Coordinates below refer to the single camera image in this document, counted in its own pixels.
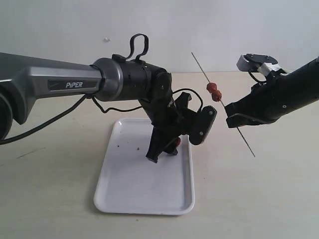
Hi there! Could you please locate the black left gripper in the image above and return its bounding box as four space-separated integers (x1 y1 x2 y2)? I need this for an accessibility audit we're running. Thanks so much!
142 91 200 164

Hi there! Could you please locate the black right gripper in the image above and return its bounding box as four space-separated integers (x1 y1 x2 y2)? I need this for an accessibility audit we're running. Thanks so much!
225 84 284 128

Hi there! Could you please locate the thin metal skewer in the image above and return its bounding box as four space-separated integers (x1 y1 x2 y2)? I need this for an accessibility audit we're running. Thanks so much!
191 52 256 158

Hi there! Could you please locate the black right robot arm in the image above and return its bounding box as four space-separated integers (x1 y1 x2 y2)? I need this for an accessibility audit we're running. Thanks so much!
225 54 319 128

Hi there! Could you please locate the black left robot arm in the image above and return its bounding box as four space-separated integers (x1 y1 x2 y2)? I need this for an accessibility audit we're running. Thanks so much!
0 53 199 162

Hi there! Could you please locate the white plastic tray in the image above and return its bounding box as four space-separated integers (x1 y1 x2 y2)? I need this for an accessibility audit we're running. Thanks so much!
94 118 195 216

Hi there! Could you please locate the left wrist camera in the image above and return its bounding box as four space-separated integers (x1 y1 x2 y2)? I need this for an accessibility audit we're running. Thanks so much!
188 106 217 145

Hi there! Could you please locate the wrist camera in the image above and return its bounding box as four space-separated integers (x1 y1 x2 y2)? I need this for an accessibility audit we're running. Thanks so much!
188 106 217 145
236 53 289 85

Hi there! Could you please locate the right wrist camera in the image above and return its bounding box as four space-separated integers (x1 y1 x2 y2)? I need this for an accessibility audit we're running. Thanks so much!
236 53 289 85

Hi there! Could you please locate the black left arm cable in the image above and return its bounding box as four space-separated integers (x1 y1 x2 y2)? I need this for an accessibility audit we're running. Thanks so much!
0 33 203 145

